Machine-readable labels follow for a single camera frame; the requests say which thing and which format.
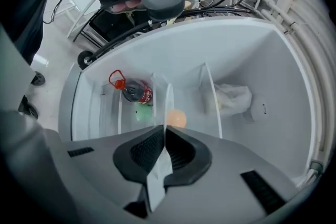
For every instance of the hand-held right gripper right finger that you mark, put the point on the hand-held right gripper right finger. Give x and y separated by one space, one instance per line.
183 154

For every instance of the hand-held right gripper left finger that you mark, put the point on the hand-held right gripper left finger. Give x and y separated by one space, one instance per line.
141 149

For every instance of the beige egg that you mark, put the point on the beige egg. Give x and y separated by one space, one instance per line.
177 118

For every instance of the person's left hand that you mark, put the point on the person's left hand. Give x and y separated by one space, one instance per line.
127 5

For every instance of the green container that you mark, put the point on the green container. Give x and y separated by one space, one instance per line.
144 113

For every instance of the cola bottle with red cap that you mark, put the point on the cola bottle with red cap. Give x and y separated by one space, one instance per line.
139 93

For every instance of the black cart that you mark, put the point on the black cart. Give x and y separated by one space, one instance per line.
113 25

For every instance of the white plastic bag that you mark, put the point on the white plastic bag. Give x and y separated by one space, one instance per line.
233 99

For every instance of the white metal table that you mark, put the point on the white metal table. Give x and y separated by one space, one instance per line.
71 8

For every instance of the black caster wheel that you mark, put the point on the black caster wheel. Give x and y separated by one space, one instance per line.
29 108
39 78
85 59

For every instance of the person's dark clothing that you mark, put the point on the person's dark clothing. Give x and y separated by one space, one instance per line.
23 2

